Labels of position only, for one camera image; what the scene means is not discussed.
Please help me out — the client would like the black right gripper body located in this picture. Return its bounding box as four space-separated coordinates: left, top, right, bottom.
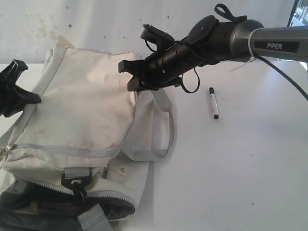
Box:
141 40 205 91

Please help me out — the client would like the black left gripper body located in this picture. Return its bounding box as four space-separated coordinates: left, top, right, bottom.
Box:
0 59 27 101

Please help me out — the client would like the white canvas backpack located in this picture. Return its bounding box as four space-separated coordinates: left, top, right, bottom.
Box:
0 47 176 231

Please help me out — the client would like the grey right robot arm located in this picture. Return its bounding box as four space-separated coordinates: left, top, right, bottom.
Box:
118 15 308 91

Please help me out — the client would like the black and white marker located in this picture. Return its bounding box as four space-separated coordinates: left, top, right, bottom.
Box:
209 87 219 119

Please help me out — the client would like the white backdrop curtain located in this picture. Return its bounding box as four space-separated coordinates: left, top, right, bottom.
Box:
0 0 295 64

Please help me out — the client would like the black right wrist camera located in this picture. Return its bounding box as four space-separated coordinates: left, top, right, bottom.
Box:
140 24 175 52

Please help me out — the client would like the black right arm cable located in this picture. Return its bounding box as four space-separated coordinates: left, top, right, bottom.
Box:
144 3 308 101

